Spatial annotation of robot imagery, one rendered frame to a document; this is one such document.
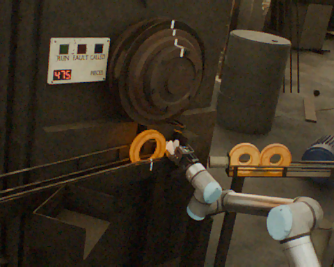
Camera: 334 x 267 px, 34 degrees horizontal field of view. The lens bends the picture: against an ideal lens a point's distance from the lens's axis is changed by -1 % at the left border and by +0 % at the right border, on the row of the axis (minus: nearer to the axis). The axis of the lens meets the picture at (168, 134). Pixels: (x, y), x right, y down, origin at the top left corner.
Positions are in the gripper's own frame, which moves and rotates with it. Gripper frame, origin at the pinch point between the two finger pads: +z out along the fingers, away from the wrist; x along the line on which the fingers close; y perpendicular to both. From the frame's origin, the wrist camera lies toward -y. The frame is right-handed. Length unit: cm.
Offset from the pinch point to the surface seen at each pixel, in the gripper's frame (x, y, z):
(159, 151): 6.5, -0.1, -3.2
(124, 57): 34, 44, 9
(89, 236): 61, -4, -35
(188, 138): -8.3, 6.0, -3.7
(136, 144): 20.6, 4.6, -1.3
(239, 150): -31.1, 5.5, -17.1
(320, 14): -687, -131, 378
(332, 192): -195, -76, -8
